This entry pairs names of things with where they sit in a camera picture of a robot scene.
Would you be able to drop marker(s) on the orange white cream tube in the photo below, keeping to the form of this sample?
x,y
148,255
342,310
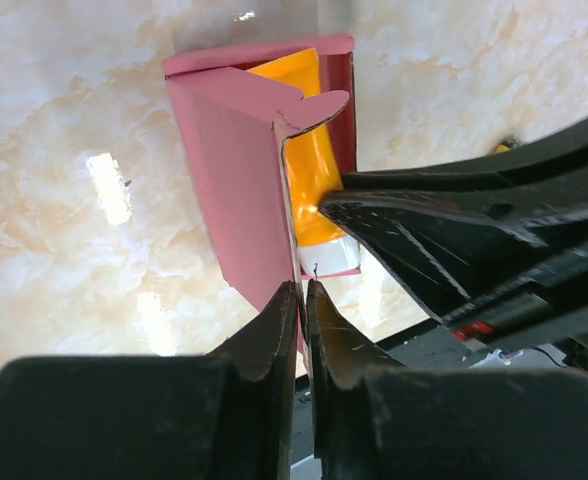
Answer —
x,y
323,249

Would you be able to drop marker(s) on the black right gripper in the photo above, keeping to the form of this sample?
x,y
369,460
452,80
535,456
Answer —
x,y
504,269

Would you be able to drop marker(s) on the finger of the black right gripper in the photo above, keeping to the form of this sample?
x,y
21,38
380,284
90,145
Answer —
x,y
561,153

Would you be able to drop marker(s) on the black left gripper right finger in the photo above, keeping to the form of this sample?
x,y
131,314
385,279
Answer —
x,y
375,418

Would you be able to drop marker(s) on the pink express box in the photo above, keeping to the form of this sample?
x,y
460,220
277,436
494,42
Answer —
x,y
234,126

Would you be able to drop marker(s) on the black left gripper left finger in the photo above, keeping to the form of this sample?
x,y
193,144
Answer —
x,y
223,415

